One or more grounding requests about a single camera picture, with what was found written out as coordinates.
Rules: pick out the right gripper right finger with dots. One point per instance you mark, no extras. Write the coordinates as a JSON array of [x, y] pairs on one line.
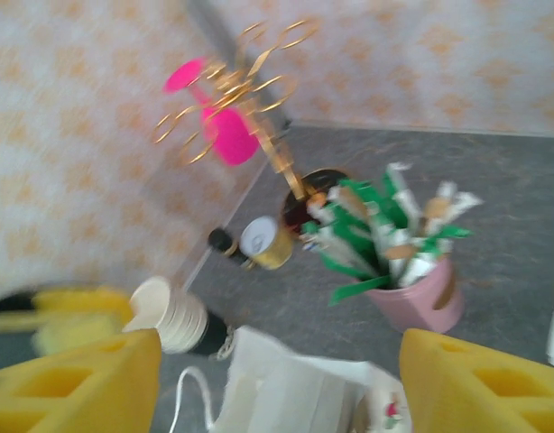
[[484, 397]]

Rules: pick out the yellow pull-tab can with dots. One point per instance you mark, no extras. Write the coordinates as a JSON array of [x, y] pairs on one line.
[[263, 239]]

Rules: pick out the pink straw holder cup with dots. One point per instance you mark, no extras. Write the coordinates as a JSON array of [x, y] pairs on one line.
[[412, 306]]

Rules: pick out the nested white paper cups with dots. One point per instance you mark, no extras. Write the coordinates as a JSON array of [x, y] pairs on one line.
[[182, 315]]

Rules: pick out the black cap spice bottle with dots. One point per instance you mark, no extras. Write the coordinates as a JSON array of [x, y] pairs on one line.
[[220, 239]]

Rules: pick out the pink plastic wine glass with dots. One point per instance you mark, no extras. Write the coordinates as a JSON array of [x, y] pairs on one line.
[[234, 140]]

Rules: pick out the white paper bag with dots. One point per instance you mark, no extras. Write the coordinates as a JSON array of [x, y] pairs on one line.
[[281, 383]]

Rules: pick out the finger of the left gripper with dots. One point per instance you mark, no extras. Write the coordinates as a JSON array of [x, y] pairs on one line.
[[65, 334], [83, 300]]

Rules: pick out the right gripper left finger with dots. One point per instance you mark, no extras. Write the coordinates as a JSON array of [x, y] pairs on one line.
[[69, 392]]

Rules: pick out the white green wrapped straw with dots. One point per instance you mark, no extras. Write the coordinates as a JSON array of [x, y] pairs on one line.
[[462, 203], [401, 180]]

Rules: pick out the wooden coffee stirrer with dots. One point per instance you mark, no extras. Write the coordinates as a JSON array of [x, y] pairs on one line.
[[435, 209]]

